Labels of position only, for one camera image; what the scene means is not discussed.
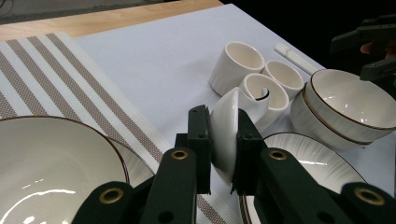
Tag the pale blue table sheet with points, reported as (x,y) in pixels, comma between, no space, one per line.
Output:
(171,62)

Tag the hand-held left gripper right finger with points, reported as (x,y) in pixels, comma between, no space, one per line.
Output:
(249,155)

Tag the white bowl with dark rim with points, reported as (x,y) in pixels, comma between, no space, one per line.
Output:
(56,165)
(311,124)
(348,96)

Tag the white ceramic cup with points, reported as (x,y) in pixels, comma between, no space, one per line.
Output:
(277,102)
(230,68)
(285,77)

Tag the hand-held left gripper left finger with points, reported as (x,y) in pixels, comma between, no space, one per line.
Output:
(200,149)

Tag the white ceramic spoon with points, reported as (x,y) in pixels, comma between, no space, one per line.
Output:
(224,133)

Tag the row of white chopsticks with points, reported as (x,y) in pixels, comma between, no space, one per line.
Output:
(294,57)

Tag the brown white striped placemat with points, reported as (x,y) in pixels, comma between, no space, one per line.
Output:
(46,77)

